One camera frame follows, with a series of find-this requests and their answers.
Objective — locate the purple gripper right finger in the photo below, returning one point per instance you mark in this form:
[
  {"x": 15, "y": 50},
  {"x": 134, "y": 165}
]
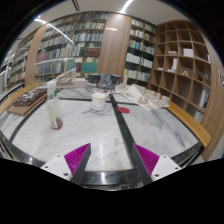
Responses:
[{"x": 152, "y": 167}]

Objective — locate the wooden bench edge right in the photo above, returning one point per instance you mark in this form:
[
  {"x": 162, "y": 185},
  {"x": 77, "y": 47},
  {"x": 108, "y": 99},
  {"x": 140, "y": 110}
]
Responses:
[{"x": 198, "y": 130}]

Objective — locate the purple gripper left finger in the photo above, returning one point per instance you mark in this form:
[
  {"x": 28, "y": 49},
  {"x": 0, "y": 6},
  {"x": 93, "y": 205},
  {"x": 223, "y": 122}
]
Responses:
[{"x": 70, "y": 166}]

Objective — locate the large bookshelf with books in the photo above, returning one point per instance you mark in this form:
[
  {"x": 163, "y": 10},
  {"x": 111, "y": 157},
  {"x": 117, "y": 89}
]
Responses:
[{"x": 71, "y": 42}]

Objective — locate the clear plastic bottle red liquid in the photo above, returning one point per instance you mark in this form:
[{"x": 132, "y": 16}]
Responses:
[{"x": 53, "y": 106}]

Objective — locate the brown architectural model left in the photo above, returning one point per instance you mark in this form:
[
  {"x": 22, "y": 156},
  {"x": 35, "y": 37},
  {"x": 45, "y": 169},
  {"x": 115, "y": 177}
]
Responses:
[{"x": 27, "y": 101}]

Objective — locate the white ceramic cup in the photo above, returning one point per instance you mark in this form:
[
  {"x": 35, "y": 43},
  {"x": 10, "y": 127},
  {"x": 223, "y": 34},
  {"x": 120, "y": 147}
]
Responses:
[{"x": 98, "y": 101}]

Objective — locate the red round coaster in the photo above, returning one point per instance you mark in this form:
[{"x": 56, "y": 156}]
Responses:
[{"x": 123, "y": 110}]

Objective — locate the white architectural model back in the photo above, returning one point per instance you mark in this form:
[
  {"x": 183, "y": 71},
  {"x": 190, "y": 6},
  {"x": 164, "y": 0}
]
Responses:
[{"x": 69, "y": 79}]

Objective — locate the wooden cubby shelf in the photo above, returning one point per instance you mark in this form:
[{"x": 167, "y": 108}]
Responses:
[{"x": 182, "y": 68}]

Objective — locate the dark model centre back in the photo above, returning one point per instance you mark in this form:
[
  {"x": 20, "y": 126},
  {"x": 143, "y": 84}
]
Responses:
[{"x": 104, "y": 78}]

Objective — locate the right bookshelf with books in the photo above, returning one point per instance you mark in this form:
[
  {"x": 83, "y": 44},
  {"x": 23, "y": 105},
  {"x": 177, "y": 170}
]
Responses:
[{"x": 140, "y": 52}]

